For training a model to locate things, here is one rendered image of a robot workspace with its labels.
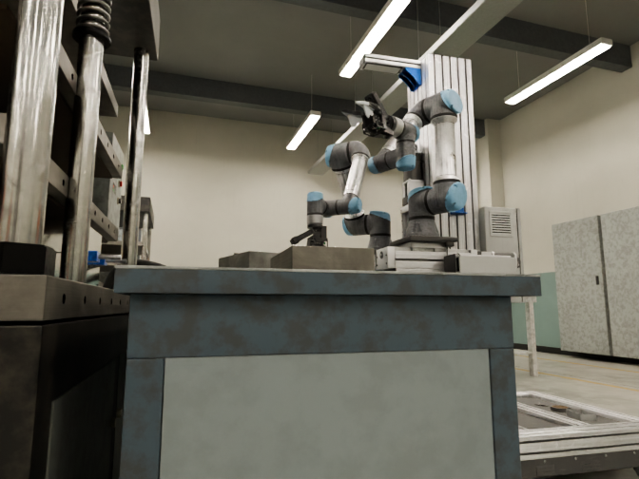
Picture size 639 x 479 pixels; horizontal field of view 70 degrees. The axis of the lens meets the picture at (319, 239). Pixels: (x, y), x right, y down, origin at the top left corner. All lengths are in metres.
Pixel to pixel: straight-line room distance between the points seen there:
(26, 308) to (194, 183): 8.04
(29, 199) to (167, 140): 8.18
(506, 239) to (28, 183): 2.07
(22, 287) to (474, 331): 0.68
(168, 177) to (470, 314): 8.09
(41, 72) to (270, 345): 0.53
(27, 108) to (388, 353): 0.65
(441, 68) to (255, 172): 6.64
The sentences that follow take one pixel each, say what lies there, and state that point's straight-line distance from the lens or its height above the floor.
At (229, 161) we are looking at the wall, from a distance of 8.87.
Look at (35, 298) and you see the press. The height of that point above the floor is 0.75.
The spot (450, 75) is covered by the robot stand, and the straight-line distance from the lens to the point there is 2.59.
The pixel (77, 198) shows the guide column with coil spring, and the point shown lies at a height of 0.99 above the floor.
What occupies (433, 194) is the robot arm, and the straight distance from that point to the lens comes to 2.00.
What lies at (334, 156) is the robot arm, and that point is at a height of 1.52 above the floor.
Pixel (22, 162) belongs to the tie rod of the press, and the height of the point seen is 0.95.
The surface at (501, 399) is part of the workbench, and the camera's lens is 0.87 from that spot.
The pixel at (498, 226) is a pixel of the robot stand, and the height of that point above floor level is 1.13.
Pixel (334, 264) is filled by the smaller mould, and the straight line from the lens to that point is 0.89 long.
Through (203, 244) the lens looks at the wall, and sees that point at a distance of 8.48.
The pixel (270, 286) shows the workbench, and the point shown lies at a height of 0.77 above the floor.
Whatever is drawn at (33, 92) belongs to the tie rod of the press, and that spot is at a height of 1.05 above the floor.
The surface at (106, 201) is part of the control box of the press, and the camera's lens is 2.05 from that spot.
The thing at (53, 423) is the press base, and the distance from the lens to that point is 0.79.
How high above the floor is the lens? 0.74
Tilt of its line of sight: 8 degrees up
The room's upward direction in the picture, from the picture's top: straight up
